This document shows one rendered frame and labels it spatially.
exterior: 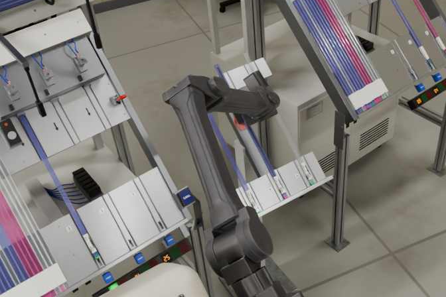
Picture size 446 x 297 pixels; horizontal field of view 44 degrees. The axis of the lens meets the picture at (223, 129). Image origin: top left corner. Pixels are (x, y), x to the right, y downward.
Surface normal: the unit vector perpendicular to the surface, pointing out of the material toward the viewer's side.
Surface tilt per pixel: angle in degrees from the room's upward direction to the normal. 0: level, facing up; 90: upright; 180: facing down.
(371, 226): 0
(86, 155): 0
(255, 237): 56
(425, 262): 0
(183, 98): 42
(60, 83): 47
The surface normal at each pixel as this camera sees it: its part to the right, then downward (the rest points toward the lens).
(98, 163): -0.09, -0.78
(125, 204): 0.37, -0.21
